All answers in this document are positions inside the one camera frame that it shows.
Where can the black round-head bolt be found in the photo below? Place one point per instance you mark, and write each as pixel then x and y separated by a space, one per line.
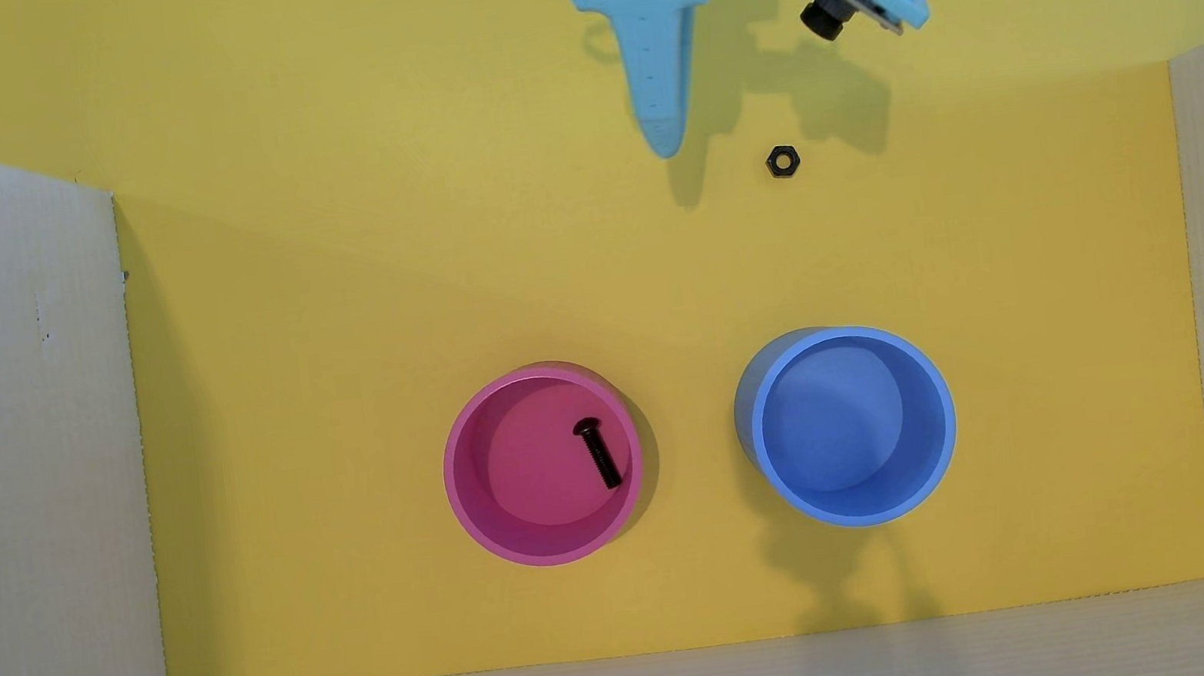
pixel 600 457

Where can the black hex nut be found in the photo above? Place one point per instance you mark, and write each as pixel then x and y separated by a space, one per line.
pixel 772 164

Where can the blue round plastic cup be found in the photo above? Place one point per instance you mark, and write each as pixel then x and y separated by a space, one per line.
pixel 847 434

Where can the yellow paper mat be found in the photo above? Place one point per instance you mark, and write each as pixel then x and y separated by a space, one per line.
pixel 319 306

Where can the pink round plastic cup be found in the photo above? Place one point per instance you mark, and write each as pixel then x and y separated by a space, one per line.
pixel 527 476

